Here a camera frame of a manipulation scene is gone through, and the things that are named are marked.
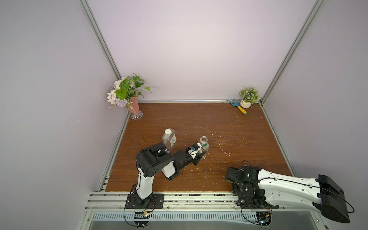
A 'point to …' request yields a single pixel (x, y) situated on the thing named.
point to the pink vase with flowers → (125, 94)
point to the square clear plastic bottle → (169, 138)
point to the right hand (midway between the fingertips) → (234, 191)
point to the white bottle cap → (168, 132)
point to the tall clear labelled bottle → (203, 141)
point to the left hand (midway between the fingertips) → (204, 149)
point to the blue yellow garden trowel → (235, 103)
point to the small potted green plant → (249, 96)
